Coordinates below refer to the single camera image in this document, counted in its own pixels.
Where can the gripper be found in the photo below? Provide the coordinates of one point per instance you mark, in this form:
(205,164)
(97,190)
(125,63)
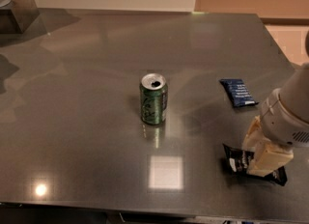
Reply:
(279,124)

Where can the black chocolate rxbar wrapper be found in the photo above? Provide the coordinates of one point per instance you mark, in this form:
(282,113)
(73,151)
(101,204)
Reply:
(238,161)

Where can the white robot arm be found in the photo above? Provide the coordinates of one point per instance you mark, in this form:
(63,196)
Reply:
(283,124)

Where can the blue rxbar wrapper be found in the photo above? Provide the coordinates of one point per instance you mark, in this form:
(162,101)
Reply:
(237,92)

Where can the green soda can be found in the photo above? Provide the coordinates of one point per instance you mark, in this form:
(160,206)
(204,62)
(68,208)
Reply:
(153,98)

